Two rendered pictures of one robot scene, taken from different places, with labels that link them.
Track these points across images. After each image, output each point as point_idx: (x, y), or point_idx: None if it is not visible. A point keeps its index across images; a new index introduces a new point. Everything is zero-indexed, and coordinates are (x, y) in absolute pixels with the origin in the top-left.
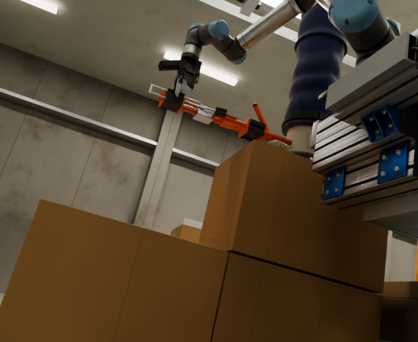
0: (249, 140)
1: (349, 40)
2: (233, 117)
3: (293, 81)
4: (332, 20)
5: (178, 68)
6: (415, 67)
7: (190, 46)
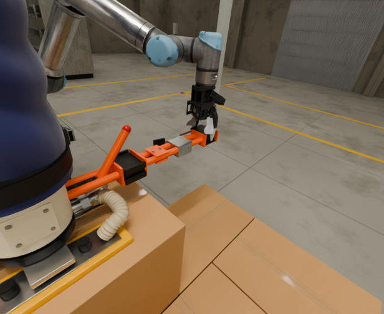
0: (132, 182)
1: (48, 93)
2: (148, 147)
3: (27, 36)
4: (63, 84)
5: (212, 98)
6: None
7: (202, 71)
